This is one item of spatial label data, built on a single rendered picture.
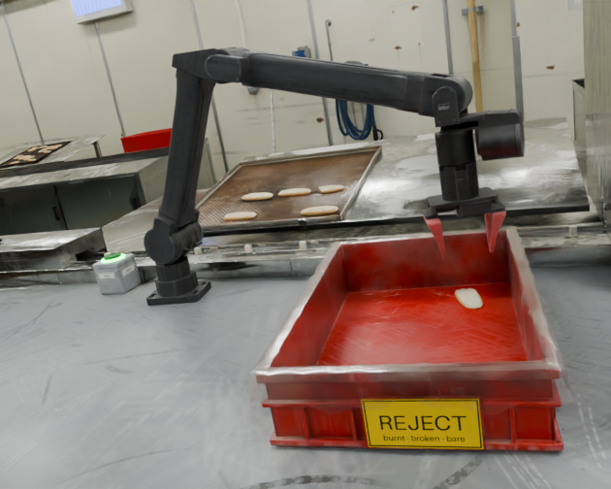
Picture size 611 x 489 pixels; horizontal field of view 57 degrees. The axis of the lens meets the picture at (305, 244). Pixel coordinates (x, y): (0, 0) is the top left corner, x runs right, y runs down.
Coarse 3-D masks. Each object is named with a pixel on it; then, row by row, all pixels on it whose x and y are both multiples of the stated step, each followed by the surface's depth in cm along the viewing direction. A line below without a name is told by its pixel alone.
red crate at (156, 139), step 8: (168, 128) 501; (128, 136) 489; (136, 136) 473; (144, 136) 471; (152, 136) 469; (160, 136) 467; (168, 136) 465; (128, 144) 478; (136, 144) 476; (144, 144) 474; (152, 144) 471; (160, 144) 469; (168, 144) 467
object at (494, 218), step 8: (464, 208) 85; (472, 208) 85; (480, 208) 85; (488, 208) 85; (496, 208) 86; (504, 208) 85; (464, 216) 86; (488, 216) 91; (496, 216) 86; (504, 216) 86; (488, 224) 91; (496, 224) 86; (488, 232) 91; (496, 232) 87; (488, 240) 91
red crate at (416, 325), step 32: (416, 288) 102; (448, 288) 100; (480, 288) 97; (352, 320) 94; (384, 320) 92; (416, 320) 90; (448, 320) 88; (480, 320) 86; (512, 320) 84; (352, 352) 83; (384, 352) 82; (416, 352) 80; (448, 352) 78; (480, 352) 77; (512, 352) 76; (288, 416) 64; (320, 416) 63; (352, 416) 61; (512, 416) 56; (544, 416) 56; (416, 448) 60; (448, 448) 59; (512, 448) 57; (544, 448) 56
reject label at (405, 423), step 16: (400, 400) 58; (368, 416) 60; (384, 416) 59; (400, 416) 59; (416, 416) 58; (432, 416) 58; (448, 416) 57; (464, 416) 57; (480, 416) 56; (368, 432) 60; (384, 432) 60; (400, 432) 59; (416, 432) 59; (432, 432) 58; (448, 432) 58; (464, 432) 58; (480, 432) 57; (464, 448) 58; (480, 448) 58
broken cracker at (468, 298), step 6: (462, 288) 96; (468, 288) 96; (456, 294) 95; (462, 294) 94; (468, 294) 94; (474, 294) 93; (462, 300) 92; (468, 300) 92; (474, 300) 91; (480, 300) 91; (468, 306) 91; (474, 306) 90; (480, 306) 90
